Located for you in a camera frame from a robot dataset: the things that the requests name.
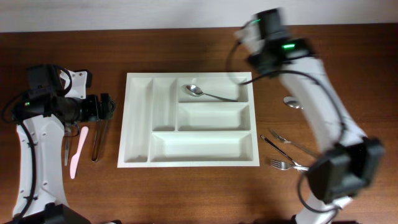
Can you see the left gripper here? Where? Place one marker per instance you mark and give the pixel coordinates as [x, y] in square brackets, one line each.
[95, 112]

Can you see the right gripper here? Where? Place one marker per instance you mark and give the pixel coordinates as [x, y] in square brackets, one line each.
[262, 63]

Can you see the long steel tongs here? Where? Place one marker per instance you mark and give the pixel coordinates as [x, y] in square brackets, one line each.
[101, 130]

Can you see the steel spoon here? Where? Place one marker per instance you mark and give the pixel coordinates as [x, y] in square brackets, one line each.
[292, 102]
[196, 91]

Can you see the dark handled steel fork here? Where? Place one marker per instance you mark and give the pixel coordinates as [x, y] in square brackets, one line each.
[278, 149]

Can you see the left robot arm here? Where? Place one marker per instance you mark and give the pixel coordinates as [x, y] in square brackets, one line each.
[55, 101]

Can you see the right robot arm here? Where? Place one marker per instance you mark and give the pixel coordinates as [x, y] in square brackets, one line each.
[349, 159]

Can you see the small steel tongs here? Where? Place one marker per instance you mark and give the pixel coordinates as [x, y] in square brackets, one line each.
[68, 134]

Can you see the pink plastic knife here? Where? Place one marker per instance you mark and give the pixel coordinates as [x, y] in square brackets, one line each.
[76, 157]

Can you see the white plastic cutlery tray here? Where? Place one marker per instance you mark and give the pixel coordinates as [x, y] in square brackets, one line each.
[163, 126]

